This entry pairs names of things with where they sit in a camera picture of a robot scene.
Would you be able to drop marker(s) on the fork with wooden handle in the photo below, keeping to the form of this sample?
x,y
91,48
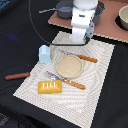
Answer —
x,y
72,83

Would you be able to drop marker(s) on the large grey pot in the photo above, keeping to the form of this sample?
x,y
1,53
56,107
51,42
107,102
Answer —
x,y
99,10

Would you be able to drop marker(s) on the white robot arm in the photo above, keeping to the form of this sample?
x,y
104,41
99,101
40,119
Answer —
x,y
85,4

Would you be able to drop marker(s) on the knife with wooden handle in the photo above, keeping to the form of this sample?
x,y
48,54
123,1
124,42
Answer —
x,y
81,56

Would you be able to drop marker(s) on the small grey saucepan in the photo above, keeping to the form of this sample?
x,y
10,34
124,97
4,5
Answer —
x,y
64,9

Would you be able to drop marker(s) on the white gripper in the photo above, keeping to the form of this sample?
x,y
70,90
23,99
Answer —
x,y
82,26

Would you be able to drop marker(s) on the round beige plate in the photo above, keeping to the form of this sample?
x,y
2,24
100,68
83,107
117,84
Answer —
x,y
69,66

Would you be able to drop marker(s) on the white woven placemat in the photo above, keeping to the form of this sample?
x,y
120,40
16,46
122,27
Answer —
x,y
73,107

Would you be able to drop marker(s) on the beige bowl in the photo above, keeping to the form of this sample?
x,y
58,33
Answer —
x,y
123,14

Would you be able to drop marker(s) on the light blue milk carton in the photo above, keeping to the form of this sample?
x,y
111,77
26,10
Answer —
x,y
44,54

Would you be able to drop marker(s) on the brown wooden board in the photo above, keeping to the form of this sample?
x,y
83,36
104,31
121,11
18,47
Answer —
x,y
105,28

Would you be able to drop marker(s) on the brown toy sausage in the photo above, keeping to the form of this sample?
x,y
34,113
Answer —
x,y
17,76

